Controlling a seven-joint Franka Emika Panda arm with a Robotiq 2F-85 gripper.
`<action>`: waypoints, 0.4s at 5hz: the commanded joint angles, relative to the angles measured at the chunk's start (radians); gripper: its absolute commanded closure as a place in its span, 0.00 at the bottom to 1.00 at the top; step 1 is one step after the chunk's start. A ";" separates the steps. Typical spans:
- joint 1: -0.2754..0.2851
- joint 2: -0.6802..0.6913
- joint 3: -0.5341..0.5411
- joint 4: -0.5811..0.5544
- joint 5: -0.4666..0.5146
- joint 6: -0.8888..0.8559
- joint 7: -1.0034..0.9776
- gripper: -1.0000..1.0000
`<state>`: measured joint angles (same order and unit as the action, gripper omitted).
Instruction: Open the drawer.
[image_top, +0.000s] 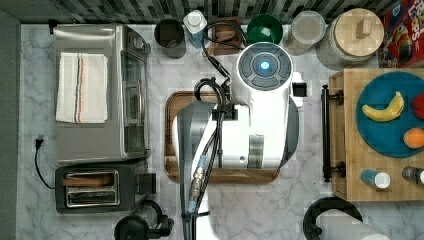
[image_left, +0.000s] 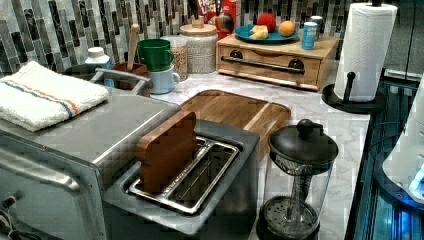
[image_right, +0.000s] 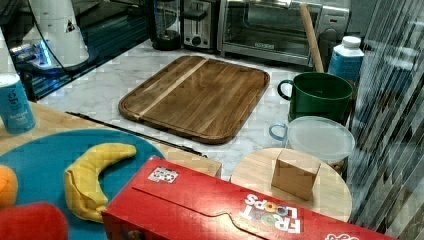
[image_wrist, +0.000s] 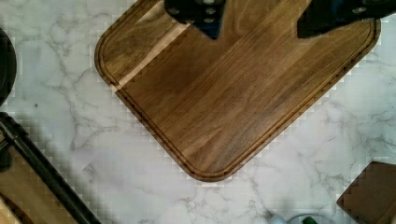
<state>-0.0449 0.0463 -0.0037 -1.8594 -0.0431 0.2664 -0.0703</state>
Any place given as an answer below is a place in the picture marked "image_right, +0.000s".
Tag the round wooden lid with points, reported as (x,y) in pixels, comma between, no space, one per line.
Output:
(296,177)

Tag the wooden cutting board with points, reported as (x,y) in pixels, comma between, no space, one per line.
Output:
(203,99)

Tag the blue plate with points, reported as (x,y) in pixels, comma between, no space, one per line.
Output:
(40,166)

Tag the wooden rolling pin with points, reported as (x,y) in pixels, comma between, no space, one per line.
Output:
(310,33)

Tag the silver toaster oven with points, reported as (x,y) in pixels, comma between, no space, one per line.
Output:
(274,30)

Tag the blue can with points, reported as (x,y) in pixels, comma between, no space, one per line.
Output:
(15,109)

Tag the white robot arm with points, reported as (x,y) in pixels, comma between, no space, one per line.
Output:
(55,42)

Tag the orange plush fruit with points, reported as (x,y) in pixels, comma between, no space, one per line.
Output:
(8,187)

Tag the red Froot Loops box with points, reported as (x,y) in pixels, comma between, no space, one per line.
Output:
(165,201)

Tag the blue white plastic bottle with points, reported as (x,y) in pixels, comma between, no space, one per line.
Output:
(346,59)

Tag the silver toaster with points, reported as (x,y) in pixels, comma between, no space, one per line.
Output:
(199,22)

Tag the clear container with lid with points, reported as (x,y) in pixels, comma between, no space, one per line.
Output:
(320,137)

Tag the red plush toy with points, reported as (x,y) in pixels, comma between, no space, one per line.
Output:
(37,221)

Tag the yellow plush banana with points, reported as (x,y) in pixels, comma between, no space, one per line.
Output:
(83,194)

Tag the green mug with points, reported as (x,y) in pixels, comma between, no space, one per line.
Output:
(316,94)

